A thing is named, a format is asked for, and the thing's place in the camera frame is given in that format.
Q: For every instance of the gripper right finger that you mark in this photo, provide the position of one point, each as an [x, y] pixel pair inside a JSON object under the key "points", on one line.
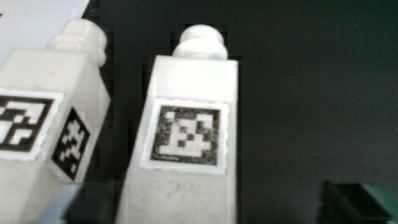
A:
{"points": [[357, 203]]}

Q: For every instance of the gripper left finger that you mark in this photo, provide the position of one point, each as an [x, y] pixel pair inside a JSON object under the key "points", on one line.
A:
{"points": [[85, 204]]}

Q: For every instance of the white leg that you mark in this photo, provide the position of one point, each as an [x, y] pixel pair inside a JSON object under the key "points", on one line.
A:
{"points": [[54, 104], [181, 184]]}

